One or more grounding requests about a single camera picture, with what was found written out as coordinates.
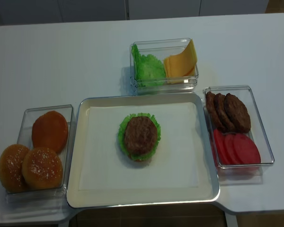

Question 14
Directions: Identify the yellow cheese slice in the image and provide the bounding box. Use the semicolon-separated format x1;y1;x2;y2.
164;40;197;78

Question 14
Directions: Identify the green lettuce on burger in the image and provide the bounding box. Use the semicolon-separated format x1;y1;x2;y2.
117;113;161;159

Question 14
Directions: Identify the green lettuce in container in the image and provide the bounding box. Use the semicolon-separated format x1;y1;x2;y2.
131;44;166;87

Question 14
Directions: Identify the clear lettuce cheese container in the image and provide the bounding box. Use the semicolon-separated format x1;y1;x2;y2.
130;38;198;93

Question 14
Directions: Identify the yellow cheese stack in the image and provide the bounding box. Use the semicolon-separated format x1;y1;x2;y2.
164;56;195;84

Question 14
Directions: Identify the brown patty on burger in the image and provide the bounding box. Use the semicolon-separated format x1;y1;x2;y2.
124;116;158;156

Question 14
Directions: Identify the bottom bun on tray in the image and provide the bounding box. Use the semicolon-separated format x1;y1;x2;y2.
131;157;150;162

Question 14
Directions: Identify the silver metal tray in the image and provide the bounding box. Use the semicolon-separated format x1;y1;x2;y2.
67;93;220;208

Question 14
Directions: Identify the white paper liner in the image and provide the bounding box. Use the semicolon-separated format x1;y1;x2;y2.
80;103;202;190

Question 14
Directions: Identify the left brown patty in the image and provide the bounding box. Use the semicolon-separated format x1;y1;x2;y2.
205;91;227;132

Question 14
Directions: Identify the left red tomato slice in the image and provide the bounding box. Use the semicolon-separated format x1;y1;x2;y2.
213;129;229;165

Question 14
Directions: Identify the red tomato slice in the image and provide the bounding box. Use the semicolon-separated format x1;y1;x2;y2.
224;134;243;165
233;133;261;164
213;129;229;165

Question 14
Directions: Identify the middle brown patty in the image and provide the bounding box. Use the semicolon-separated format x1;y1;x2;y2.
214;93;236;132

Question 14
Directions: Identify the plain orange bun half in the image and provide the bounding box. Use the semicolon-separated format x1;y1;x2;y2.
32;111;69;154

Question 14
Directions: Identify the middle red tomato slice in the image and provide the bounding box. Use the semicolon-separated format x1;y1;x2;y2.
224;134;243;165

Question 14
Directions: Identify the right brown patty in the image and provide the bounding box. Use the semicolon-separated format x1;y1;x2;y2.
224;93;251;133

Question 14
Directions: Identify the clear patty tomato container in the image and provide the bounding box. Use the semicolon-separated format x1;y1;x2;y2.
203;85;275;169

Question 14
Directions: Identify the right red tomato slice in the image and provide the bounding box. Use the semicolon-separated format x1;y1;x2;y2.
233;133;261;164

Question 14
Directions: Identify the right sesame bun top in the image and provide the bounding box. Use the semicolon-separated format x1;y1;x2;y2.
22;148;63;190

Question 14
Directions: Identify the sesame bun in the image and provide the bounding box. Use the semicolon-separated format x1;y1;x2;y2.
0;144;30;193
22;148;63;190

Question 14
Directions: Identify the clear bun container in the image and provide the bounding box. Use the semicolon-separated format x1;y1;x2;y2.
5;105;74;195

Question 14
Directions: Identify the left sesame bun top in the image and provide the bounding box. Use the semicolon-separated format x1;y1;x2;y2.
0;144;30;193

